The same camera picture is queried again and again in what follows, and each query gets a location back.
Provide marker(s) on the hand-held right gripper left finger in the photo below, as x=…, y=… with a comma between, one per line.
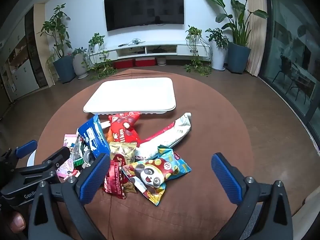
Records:
x=93, y=180

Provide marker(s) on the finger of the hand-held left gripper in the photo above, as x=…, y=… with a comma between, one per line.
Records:
x=26, y=148
x=56, y=158

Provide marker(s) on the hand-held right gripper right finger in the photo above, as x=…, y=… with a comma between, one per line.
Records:
x=225, y=177

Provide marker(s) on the gold and red snack packet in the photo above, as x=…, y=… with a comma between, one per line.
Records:
x=123, y=151

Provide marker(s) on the panda print snack packet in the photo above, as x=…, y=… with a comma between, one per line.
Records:
x=155, y=175

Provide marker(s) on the white plastic tray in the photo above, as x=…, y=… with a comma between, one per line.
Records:
x=130, y=95

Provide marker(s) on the person's left hand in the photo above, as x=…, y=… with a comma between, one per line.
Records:
x=17, y=222

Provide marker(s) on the pink patterned snack packet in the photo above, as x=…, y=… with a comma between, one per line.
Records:
x=65, y=167

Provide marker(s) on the dark red foil packet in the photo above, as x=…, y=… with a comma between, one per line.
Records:
x=113, y=180

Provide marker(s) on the green and dark snack packet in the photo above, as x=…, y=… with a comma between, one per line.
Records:
x=78, y=151

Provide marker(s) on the blue snack packet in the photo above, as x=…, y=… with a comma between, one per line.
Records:
x=93, y=135

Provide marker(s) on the red chocolate ball packet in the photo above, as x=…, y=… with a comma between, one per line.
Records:
x=122, y=130

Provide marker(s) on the brown tablecloth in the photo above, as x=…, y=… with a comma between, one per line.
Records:
x=200, y=120

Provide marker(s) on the long white and red packet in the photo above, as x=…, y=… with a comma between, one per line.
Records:
x=172, y=132

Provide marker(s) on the white and dark wardrobe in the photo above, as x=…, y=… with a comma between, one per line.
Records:
x=22, y=75

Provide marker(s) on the tall plant in blue pot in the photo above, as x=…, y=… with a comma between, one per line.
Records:
x=63, y=68

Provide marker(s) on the small plant in white pot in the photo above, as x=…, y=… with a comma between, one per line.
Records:
x=80, y=66

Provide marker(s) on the trailing vine plant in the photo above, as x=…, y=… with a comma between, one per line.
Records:
x=193, y=31
x=102, y=67

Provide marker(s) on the red storage box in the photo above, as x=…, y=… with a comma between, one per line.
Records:
x=145, y=62
x=123, y=64

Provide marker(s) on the large-leaf plant in blue pot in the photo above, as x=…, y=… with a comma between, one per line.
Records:
x=238, y=57

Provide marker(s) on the bushy plant in white pot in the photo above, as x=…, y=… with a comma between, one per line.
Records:
x=218, y=55

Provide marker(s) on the white television cabinet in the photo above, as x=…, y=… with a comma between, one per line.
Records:
x=130, y=51

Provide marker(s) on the small white pot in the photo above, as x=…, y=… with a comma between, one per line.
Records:
x=161, y=60

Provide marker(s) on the glass sliding door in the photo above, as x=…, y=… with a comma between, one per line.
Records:
x=287, y=55

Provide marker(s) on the beige curtain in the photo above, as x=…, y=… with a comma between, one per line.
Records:
x=256, y=35

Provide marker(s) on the wall-mounted black television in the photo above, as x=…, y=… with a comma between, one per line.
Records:
x=143, y=7

